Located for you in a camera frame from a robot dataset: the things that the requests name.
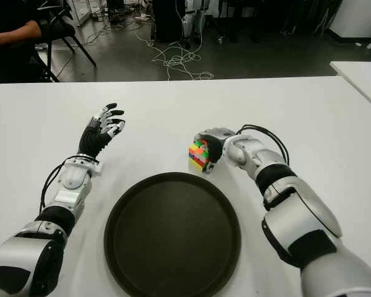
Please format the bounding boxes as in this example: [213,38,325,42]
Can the black folding chair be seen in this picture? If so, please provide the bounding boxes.
[33,0,98,83]

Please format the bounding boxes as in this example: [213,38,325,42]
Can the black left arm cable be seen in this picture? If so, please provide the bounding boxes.
[40,160,68,213]

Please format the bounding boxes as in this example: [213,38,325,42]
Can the white cabinet with black base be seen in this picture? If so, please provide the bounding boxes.
[327,0,371,41]

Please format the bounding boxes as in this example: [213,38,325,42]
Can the white side table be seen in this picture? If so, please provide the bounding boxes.
[329,61,371,114]

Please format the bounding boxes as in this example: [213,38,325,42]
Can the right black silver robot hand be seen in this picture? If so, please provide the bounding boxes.
[193,127,235,176]

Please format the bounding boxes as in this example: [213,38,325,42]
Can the seated person in black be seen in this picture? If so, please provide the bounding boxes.
[0,0,46,84]

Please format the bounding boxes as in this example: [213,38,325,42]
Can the black floor cabinet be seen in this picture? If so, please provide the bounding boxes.
[152,0,186,43]

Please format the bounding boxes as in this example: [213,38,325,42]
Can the multicoloured Rubik's cube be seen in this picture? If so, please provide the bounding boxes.
[188,139,211,174]

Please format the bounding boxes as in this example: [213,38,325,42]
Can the dark brown round plate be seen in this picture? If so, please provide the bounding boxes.
[103,171,242,297]

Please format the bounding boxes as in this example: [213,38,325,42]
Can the standing white humanoid robot legs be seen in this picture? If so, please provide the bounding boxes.
[181,0,206,47]

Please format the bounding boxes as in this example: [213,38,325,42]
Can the white tangled floor cable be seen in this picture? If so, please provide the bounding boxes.
[135,30,215,81]

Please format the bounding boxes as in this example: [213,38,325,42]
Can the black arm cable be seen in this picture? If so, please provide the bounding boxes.
[40,160,68,213]
[236,124,290,165]

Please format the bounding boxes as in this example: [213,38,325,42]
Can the white glass display case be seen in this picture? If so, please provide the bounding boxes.
[66,0,92,27]

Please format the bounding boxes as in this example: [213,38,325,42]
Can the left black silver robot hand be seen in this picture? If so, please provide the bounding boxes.
[78,103,126,160]

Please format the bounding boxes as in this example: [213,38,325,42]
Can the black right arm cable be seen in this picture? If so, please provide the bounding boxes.
[236,124,290,165]

